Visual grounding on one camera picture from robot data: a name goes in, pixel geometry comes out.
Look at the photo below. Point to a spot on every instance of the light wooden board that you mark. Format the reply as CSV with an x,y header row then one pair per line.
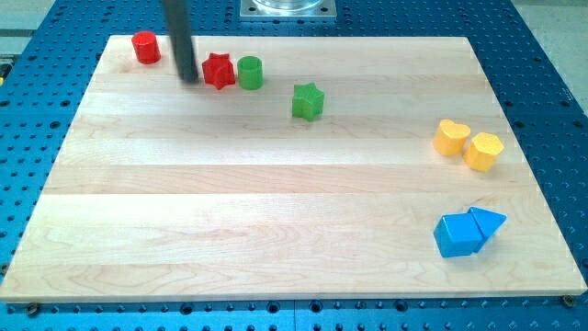
x,y
170,192

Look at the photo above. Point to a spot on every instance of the green star block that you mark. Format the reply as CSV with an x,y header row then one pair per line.
x,y
307,102

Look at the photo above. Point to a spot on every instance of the green cylinder block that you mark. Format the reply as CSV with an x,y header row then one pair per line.
x,y
250,73

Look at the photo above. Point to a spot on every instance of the red star block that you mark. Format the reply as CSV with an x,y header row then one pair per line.
x,y
218,70

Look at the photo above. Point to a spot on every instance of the yellow heart block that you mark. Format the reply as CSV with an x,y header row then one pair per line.
x,y
450,137

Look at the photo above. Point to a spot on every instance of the blue cube block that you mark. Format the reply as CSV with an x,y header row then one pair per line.
x,y
457,235

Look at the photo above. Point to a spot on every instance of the yellow hexagon block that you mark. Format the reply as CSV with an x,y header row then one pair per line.
x,y
483,151

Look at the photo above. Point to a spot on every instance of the red cylinder block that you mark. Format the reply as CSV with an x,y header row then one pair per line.
x,y
146,47

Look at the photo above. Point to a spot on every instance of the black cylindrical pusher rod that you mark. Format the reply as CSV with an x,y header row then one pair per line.
x,y
176,17

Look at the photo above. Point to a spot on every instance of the blue triangle block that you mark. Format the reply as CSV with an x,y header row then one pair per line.
x,y
488,222

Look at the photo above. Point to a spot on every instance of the blue perforated table plate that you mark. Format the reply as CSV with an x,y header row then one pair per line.
x,y
47,82

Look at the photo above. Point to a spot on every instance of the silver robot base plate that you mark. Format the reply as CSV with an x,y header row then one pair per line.
x,y
287,8

